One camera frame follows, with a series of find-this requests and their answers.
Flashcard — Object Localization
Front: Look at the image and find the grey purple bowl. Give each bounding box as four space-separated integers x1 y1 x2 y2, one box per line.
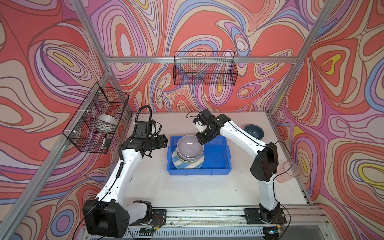
176 135 204 162

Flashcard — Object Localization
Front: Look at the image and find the blue plastic bin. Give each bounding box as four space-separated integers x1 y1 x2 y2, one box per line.
167 136 232 176

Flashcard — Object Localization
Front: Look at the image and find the dark blue bowl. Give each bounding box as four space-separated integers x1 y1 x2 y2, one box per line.
244 125 265 140

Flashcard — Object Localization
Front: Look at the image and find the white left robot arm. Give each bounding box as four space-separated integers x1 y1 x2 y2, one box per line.
83 120 168 238

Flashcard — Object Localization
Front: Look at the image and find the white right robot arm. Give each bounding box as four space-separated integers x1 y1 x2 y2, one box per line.
194 109 281 223

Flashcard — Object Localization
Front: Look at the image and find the black marker pen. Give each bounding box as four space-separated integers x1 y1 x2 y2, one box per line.
101 134 107 151

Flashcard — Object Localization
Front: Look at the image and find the white tape roll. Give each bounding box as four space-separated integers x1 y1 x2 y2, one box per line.
94 114 118 134

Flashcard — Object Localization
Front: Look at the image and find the clear pink plastic cup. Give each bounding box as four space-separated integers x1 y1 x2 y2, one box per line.
276 162 300 183

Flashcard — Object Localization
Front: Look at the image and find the black wire basket left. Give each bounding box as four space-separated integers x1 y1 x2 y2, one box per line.
63 83 130 154

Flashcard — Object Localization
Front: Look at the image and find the black wire basket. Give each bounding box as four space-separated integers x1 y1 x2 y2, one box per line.
63 83 130 154
173 50 238 86

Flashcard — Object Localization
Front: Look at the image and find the black wire basket back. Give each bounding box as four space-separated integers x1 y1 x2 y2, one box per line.
173 50 238 86

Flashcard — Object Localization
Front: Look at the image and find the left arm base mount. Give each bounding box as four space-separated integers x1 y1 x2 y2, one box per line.
130 209 167 227

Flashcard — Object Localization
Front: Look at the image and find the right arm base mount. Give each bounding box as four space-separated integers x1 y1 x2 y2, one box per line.
243 207 287 226

